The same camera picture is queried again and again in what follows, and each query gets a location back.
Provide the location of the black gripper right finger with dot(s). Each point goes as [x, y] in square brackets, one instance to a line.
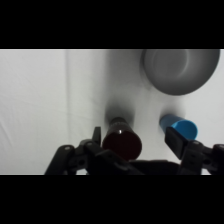
[186, 150]

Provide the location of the blue cup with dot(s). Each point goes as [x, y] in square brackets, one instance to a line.
[180, 126]

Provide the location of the brown cup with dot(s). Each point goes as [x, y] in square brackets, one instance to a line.
[122, 141]

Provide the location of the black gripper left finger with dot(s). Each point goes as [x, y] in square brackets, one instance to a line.
[95, 156]

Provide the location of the grey bowl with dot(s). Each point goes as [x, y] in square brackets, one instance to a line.
[181, 70]

